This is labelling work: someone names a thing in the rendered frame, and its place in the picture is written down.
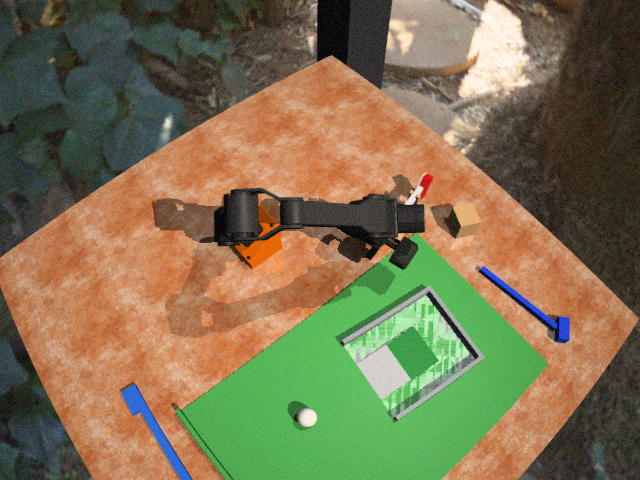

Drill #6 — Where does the white golf ball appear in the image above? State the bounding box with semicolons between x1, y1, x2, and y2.
297;408;317;427

